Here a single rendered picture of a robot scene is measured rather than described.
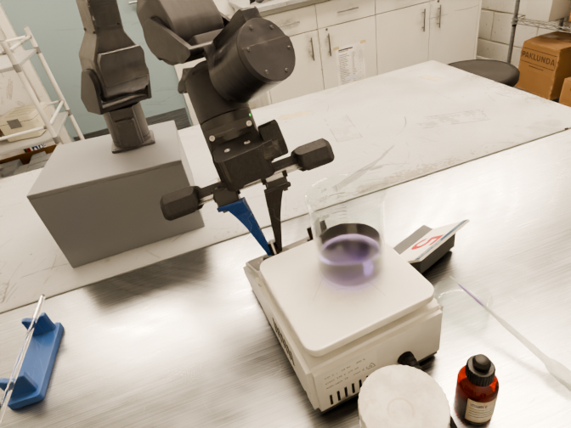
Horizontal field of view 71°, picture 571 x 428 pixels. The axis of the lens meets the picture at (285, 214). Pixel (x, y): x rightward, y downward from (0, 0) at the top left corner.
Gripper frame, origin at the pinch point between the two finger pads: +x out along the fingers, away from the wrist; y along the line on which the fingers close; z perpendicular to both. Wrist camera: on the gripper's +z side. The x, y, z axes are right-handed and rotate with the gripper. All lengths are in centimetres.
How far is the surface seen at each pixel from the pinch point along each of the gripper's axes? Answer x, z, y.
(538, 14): -39, -187, 187
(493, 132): 1.5, -23.8, 42.1
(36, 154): -63, -204, -117
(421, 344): 13.4, 11.2, 9.4
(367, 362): 12.1, 13.1, 4.2
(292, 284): 5.0, 8.9, 0.7
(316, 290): 5.9, 10.2, 2.4
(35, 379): 6.8, 2.1, -28.1
